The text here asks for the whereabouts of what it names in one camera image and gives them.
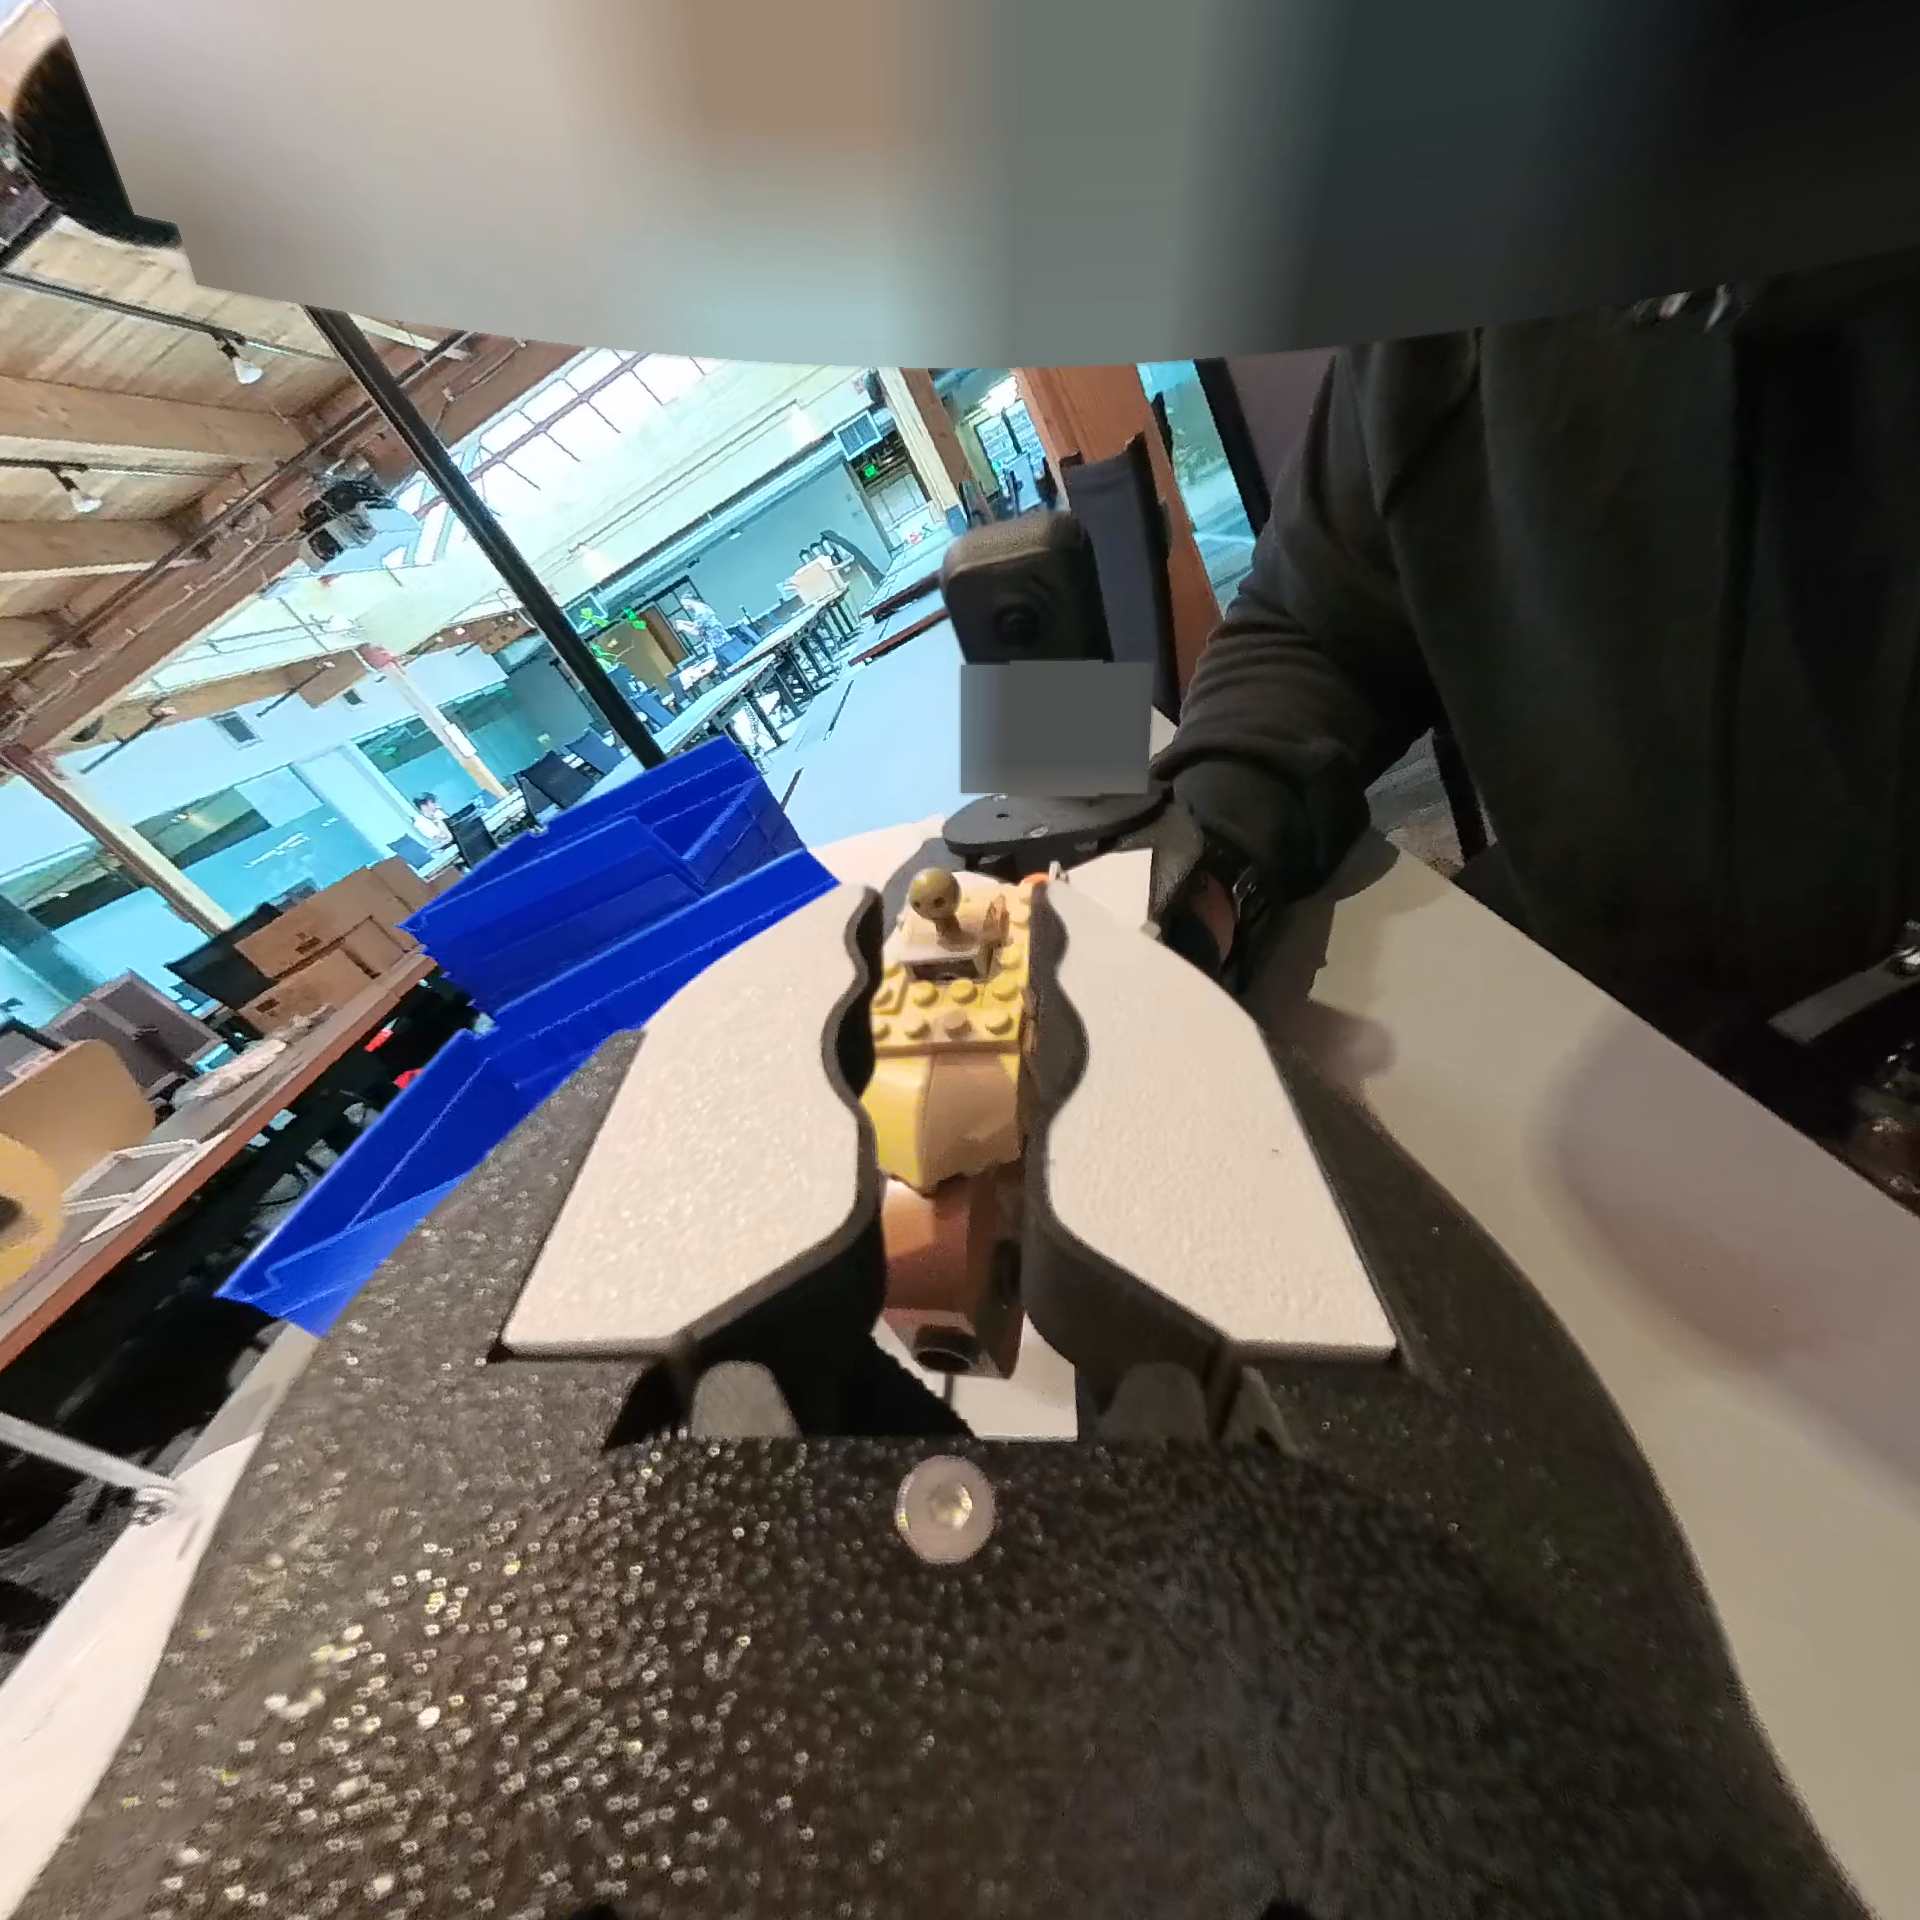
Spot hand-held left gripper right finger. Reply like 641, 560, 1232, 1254
1031, 886, 1401, 1367

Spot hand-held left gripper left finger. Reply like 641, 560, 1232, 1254
493, 886, 883, 1359

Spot tan brick vehicle model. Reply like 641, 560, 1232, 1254
860, 862, 1038, 1376

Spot grey desk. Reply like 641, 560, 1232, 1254
0, 815, 1920, 1920

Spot black wristwatch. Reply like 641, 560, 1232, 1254
1203, 840, 1280, 987

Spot blue plastic bin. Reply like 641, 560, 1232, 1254
211, 898, 756, 1333

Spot stacked blue plastic bins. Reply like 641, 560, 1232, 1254
401, 737, 838, 1035

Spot brown cardboard boxes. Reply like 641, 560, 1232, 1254
220, 858, 446, 1035

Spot wood-edged long table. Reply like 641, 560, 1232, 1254
0, 940, 454, 1367

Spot black steel column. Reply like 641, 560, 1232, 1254
297, 302, 670, 769

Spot wood-rimmed black panel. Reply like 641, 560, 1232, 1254
0, 1133, 71, 1292

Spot shiny clear pouch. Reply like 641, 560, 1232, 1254
1846, 1044, 1920, 1190

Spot large window wall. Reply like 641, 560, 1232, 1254
0, 596, 721, 995

